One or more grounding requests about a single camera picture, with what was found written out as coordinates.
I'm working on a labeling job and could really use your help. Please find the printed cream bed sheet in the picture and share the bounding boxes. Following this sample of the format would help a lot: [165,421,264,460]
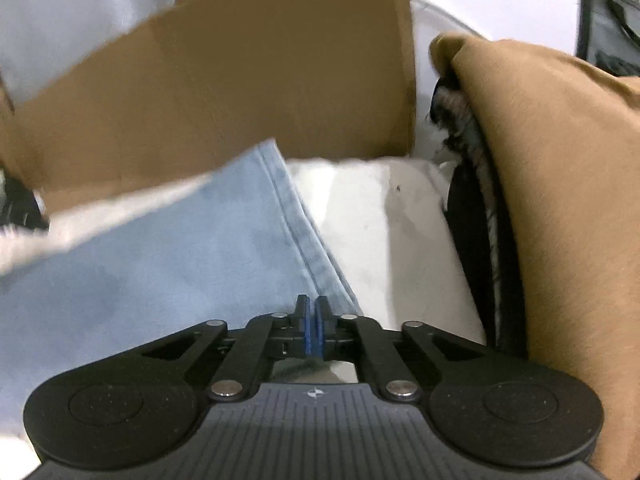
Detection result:
[0,157,486,346]

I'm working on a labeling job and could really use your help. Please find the black bag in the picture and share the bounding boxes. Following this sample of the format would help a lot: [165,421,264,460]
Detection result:
[577,0,640,78]

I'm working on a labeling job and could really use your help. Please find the brown cardboard sheet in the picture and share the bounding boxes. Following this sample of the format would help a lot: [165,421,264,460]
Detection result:
[0,0,418,211]

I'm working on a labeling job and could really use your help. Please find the black garment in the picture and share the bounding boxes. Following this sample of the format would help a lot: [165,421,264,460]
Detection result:
[0,170,51,233]

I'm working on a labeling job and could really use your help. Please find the brown folded garment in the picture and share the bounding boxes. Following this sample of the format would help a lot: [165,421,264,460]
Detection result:
[430,34,640,480]

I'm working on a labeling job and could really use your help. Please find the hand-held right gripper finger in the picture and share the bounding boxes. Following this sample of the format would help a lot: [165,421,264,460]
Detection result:
[315,296,488,403]
[142,295,315,401]

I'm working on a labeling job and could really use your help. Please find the blue denim jeans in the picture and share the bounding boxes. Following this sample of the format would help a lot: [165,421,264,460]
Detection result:
[0,140,366,411]

